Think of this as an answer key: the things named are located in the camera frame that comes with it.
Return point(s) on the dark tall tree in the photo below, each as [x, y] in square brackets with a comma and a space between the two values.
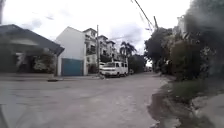
[206, 33]

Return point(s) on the white building with blue gate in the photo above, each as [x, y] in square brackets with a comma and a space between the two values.
[71, 46]

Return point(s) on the round green bush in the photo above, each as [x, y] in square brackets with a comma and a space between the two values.
[185, 60]

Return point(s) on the pale building behind bushes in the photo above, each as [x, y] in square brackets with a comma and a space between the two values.
[180, 26]

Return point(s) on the white van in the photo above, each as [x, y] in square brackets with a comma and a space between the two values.
[113, 69]

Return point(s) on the leaning utility pole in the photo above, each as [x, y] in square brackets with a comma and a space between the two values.
[155, 22]

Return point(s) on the dark hedge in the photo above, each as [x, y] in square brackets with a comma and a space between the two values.
[136, 63]

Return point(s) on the house with dark roof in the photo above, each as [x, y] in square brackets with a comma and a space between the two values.
[30, 43]

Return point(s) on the palm tree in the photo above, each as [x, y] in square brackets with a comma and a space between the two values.
[127, 49]

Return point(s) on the grey pavement strip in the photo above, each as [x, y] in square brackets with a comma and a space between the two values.
[30, 77]

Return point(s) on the grey concrete road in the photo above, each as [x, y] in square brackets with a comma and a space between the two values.
[86, 103]

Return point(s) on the dirt and grass verge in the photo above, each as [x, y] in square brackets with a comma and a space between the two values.
[186, 100]

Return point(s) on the large green tree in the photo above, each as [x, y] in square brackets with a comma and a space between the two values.
[158, 46]

